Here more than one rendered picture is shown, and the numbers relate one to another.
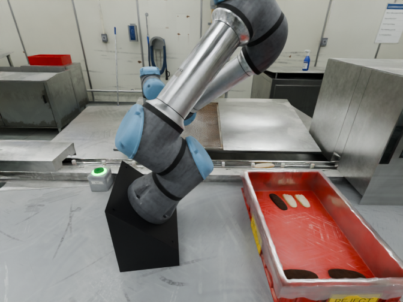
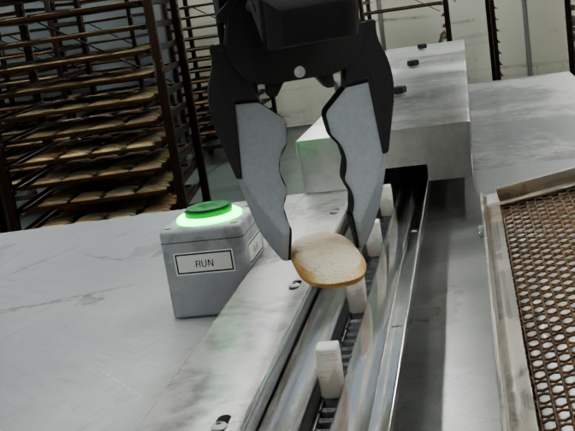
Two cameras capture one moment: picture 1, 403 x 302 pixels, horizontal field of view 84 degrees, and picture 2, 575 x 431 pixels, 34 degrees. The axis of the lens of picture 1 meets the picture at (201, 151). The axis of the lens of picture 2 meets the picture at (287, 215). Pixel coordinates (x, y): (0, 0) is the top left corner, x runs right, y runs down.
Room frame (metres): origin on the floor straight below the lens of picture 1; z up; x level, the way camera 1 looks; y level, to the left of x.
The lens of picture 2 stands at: (1.00, -0.31, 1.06)
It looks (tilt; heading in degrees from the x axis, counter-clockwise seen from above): 13 degrees down; 103
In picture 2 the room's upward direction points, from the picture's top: 9 degrees counter-clockwise
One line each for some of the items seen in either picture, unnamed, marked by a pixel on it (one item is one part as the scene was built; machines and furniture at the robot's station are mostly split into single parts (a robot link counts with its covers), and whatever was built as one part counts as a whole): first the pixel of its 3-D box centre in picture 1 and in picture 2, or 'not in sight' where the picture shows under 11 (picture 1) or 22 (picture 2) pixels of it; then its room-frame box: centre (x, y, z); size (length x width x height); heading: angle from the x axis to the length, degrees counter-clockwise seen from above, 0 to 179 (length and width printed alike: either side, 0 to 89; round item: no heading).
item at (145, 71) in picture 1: (150, 82); not in sight; (0.89, 0.20, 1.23); 0.09 x 0.08 x 0.11; 18
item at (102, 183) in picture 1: (102, 182); (222, 278); (0.77, 0.42, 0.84); 0.08 x 0.08 x 0.11; 0
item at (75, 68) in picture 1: (59, 90); not in sight; (3.94, 2.49, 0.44); 0.70 x 0.55 x 0.87; 90
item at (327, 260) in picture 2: not in sight; (325, 253); (0.91, 0.18, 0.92); 0.10 x 0.04 x 0.01; 107
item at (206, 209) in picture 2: (99, 171); (209, 215); (0.77, 0.42, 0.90); 0.04 x 0.04 x 0.02
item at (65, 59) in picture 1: (50, 59); not in sight; (3.94, 2.49, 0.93); 0.51 x 0.36 x 0.13; 94
